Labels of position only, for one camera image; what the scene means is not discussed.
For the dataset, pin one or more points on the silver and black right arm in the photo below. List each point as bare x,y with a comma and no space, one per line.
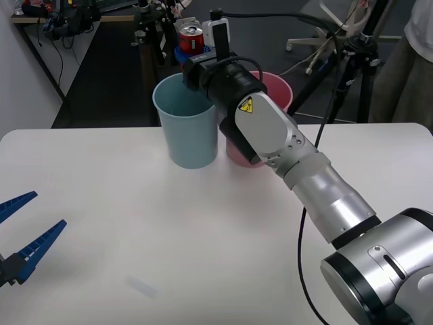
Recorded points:
264,128

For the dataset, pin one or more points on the person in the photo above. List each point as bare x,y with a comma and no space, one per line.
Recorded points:
402,78

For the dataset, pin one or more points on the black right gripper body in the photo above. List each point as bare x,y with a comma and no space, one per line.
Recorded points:
193,72

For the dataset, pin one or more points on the pale blue plastic bin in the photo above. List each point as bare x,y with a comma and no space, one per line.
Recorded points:
189,142

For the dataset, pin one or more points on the white office chair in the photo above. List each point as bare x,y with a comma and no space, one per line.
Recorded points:
321,13

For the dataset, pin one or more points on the red drink can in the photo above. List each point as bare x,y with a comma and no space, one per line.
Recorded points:
191,42

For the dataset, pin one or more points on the pink plastic bin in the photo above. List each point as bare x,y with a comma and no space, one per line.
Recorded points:
277,91

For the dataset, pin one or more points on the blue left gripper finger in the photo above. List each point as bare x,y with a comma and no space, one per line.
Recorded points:
37,247
15,203

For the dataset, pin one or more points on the large black tripod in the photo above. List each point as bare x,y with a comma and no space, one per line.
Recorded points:
357,64

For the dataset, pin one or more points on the slim black tripod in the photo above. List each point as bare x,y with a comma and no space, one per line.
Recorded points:
162,37

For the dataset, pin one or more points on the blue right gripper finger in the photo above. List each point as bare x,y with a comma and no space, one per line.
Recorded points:
180,55
207,49

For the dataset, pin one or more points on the pale desk with wooden edge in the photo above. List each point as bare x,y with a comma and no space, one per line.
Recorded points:
40,44

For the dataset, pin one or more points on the black bag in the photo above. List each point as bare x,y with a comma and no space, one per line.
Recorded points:
81,17

